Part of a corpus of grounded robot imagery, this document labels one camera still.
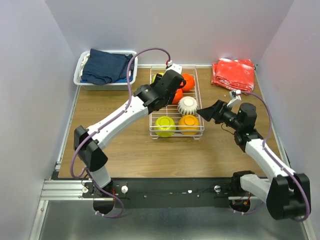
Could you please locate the white cloth in basket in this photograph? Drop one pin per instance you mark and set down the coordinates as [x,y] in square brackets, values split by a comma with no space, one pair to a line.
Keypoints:
[83,62]

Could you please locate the dark blue jeans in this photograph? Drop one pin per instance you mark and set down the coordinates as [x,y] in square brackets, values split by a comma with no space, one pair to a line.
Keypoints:
[104,68]

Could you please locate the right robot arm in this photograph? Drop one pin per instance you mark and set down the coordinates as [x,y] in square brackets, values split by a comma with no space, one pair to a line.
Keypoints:
[285,192]

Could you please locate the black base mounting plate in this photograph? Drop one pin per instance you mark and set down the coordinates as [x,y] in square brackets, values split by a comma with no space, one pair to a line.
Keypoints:
[160,192]

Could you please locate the white black striped bowl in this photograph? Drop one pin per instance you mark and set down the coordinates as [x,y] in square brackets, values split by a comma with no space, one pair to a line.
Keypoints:
[187,106]

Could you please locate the yellow orange bowl front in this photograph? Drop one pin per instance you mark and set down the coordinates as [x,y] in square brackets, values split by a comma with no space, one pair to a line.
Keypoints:
[189,125]

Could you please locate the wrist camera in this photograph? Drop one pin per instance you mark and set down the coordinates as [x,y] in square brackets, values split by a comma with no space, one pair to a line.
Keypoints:
[173,66]
[235,96]

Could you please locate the lime green bowl front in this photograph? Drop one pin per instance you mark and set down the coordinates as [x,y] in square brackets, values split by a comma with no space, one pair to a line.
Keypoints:
[165,126]

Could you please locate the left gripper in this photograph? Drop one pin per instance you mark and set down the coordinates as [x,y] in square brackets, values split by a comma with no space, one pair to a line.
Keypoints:
[171,96]

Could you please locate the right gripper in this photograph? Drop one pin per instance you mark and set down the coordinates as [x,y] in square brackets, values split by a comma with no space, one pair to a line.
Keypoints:
[216,112]

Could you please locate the white wire dish rack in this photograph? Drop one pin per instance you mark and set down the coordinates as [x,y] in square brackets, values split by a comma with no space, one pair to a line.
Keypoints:
[172,110]

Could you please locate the blue cloth in basket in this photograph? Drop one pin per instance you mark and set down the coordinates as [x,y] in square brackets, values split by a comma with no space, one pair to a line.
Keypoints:
[124,80]

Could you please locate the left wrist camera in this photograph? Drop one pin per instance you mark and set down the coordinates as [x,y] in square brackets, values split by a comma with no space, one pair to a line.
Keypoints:
[173,66]

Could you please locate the aluminium frame rail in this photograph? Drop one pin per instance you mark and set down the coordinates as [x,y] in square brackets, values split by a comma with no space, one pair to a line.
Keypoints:
[61,190]

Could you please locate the lime green bowl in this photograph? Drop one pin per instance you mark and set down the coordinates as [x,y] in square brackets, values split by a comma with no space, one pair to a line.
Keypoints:
[156,76]
[165,126]

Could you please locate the red white folded towel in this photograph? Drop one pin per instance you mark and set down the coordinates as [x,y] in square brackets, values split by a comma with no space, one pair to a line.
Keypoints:
[234,74]

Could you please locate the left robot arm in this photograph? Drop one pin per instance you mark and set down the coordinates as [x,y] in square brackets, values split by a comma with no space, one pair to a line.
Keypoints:
[90,142]

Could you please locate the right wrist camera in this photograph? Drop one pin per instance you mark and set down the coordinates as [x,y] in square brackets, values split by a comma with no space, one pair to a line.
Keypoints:
[235,96]

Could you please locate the white plastic laundry basket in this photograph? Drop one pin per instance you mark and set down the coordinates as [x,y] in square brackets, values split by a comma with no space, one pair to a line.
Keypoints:
[110,86]

